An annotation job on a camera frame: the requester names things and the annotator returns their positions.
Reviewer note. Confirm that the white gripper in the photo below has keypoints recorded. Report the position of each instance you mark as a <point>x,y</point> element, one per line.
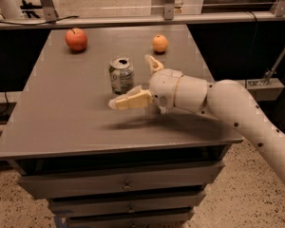
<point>163,85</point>

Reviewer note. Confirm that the silver green 7up can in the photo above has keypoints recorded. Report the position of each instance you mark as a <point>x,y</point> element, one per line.
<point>121,72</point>

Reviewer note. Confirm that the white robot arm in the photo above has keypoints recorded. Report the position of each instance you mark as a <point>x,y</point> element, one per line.
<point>227,101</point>

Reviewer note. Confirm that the orange fruit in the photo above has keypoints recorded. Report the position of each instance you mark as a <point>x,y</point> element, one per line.
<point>160,43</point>

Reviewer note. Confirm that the red apple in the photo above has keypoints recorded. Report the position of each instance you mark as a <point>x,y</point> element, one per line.
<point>76,39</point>

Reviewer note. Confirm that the grey drawer cabinet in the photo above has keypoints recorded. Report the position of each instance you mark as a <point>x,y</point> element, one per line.
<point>62,122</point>

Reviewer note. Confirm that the top grey drawer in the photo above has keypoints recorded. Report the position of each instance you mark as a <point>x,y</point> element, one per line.
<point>76,184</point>

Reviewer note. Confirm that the grey drawer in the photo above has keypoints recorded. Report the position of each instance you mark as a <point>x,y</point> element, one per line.
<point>128,204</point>
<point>76,184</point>
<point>133,220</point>

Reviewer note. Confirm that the bottom grey drawer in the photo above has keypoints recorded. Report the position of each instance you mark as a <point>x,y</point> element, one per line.
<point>133,220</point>

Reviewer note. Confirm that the middle grey drawer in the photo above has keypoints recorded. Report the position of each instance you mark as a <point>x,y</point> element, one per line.
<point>128,204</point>

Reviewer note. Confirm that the white pipe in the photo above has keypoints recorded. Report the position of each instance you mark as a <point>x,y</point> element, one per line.
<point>10,9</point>

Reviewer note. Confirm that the centre metal bracket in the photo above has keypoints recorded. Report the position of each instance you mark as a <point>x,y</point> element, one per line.
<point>168,9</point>

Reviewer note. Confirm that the left metal bracket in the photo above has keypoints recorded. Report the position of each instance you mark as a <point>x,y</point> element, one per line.
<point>49,10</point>

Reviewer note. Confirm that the grey metal rail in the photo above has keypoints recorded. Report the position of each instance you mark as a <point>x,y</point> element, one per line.
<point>138,21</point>

